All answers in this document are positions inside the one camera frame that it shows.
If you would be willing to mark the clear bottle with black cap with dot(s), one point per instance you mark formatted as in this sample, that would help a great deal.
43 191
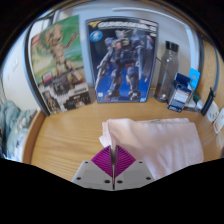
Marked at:
166 73

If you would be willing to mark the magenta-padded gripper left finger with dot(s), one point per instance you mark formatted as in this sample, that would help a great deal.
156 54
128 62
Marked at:
88 175

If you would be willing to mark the green tree-figure toy box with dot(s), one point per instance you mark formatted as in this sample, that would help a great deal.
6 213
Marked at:
56 63

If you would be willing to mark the black cylindrical shaver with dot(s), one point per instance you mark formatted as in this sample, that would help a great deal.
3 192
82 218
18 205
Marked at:
208 102

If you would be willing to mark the pink towel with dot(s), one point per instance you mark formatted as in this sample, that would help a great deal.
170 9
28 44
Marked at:
166 143

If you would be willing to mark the bed with blue bedding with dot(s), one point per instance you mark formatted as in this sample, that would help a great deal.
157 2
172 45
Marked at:
13 130

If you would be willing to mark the dark metal desk frame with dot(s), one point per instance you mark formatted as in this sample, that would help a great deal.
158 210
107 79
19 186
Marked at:
27 75

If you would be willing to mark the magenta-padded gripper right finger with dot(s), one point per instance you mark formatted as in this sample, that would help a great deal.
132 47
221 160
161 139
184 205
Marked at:
138 173

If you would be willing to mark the small blue white carton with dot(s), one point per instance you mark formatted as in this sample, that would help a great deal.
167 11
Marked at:
179 95

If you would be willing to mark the blue robot model kit box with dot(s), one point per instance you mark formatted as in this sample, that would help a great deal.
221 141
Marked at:
121 60

